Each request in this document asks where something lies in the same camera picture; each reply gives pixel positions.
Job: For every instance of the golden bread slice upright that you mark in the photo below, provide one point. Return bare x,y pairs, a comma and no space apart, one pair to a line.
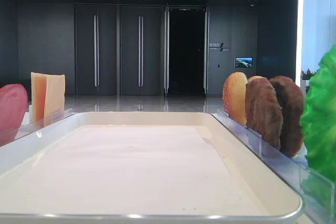
234,91

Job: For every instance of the brown meat patty front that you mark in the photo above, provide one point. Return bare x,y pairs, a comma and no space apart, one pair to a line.
263,112

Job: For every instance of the brown meat patty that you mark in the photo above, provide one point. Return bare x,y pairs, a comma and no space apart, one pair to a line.
291,99
263,112

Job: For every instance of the pale yellow cheese slice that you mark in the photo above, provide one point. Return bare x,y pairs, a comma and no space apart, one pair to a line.
55,94

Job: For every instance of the brown meat patty rear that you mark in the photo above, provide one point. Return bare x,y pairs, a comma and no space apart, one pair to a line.
291,99

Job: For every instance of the orange cheese slice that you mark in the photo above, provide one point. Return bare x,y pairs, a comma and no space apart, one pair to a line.
38,85

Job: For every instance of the green lettuce leaf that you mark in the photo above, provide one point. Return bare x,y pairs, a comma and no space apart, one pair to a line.
318,118

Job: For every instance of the white rectangular tray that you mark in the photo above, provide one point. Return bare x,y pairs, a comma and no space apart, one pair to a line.
140,167

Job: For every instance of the potted plant with flowers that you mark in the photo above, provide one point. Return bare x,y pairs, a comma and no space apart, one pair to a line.
308,74

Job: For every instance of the clear acrylic left rack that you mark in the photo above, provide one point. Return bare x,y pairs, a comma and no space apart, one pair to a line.
11,135

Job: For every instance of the clear acrylic rack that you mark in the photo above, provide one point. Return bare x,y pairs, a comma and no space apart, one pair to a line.
317,191
11,135

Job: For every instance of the clear acrylic right rack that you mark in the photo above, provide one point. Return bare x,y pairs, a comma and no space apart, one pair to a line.
317,191

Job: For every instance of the wall sign lettering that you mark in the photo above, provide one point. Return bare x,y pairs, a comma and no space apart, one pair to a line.
218,46

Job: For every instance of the open glass door frame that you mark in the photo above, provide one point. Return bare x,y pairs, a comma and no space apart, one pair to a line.
185,50

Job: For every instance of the small wall display screen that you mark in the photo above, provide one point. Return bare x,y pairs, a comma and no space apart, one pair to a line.
243,62

